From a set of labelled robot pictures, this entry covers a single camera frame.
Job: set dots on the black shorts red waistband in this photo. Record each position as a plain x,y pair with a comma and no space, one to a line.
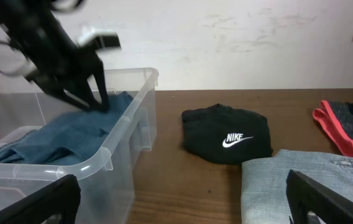
336,120

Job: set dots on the clear plastic storage container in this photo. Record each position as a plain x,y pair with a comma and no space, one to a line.
105,179

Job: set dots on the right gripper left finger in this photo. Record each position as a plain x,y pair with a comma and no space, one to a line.
57,202

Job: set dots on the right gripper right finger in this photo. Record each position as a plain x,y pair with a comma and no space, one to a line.
311,202

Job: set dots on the dark blue jeans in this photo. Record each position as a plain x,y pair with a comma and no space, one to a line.
69,139

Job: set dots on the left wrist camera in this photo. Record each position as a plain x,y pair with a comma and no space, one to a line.
98,39

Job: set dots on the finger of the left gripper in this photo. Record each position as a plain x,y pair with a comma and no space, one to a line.
81,98
101,84

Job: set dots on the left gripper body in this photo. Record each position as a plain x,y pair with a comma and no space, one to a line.
58,60

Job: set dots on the black Nike shirt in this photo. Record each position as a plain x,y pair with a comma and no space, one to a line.
224,135

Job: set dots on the folded light blue jeans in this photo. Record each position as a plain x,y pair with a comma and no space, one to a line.
264,182

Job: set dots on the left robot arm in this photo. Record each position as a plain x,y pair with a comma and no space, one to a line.
17,10

